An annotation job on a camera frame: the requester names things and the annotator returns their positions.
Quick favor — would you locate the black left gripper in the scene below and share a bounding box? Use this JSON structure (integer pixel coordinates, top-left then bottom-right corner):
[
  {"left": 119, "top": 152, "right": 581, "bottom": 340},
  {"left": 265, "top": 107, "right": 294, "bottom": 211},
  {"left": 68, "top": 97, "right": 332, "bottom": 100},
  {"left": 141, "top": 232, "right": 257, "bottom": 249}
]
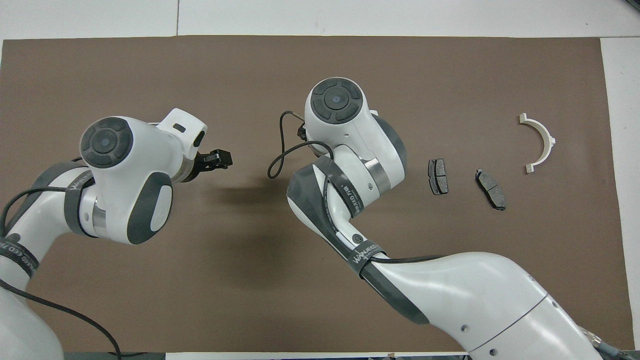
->
[{"left": 179, "top": 148, "right": 234, "bottom": 182}]

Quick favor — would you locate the brown table mat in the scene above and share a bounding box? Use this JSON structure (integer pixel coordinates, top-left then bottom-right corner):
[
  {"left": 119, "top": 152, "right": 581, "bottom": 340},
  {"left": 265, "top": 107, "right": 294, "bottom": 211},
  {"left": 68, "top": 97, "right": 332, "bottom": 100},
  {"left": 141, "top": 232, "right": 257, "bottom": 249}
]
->
[{"left": 0, "top": 35, "right": 636, "bottom": 353}]

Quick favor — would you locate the short rectangular grey brake pad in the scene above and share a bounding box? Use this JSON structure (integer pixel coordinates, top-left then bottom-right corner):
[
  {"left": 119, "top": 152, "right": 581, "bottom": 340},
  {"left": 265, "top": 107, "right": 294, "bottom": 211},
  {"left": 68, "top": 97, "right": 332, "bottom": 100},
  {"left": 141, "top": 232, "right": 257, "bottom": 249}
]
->
[{"left": 428, "top": 158, "right": 449, "bottom": 196}]

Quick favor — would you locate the long curved grey brake pad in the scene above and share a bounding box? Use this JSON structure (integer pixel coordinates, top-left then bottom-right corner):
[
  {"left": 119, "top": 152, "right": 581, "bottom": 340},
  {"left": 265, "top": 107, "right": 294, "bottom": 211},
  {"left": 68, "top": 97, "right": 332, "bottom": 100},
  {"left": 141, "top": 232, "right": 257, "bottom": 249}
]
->
[{"left": 475, "top": 168, "right": 507, "bottom": 211}]

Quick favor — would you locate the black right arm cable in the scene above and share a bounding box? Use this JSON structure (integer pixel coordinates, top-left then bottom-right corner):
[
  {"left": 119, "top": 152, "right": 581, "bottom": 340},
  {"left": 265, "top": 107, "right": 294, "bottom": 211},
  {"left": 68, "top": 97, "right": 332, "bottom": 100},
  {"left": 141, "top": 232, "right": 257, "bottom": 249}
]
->
[{"left": 267, "top": 110, "right": 336, "bottom": 180}]

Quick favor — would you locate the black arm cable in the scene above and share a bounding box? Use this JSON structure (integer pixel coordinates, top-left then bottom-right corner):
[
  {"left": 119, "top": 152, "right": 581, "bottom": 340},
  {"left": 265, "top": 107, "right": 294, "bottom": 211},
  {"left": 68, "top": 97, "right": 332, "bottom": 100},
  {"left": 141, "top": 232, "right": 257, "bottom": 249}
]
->
[
  {"left": 0, "top": 186, "right": 124, "bottom": 360},
  {"left": 267, "top": 110, "right": 336, "bottom": 180}
]

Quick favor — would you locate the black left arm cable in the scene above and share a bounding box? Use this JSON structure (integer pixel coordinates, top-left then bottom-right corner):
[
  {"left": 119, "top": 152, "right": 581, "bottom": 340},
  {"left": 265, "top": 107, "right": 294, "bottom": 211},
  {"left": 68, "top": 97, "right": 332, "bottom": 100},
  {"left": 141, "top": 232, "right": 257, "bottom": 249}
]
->
[{"left": 0, "top": 186, "right": 124, "bottom": 360}]

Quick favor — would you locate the white curved plastic bracket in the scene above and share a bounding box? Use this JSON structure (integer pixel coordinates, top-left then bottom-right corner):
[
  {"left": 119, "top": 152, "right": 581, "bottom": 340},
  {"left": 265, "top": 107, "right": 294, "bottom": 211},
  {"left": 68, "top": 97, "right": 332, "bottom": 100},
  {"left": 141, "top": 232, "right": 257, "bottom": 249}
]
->
[{"left": 518, "top": 113, "right": 557, "bottom": 174}]

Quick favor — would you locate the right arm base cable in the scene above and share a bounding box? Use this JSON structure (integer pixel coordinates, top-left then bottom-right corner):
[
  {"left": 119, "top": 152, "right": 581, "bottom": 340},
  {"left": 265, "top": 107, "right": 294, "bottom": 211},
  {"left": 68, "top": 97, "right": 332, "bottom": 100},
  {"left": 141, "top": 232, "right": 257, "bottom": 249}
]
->
[{"left": 579, "top": 326, "right": 623, "bottom": 360}]

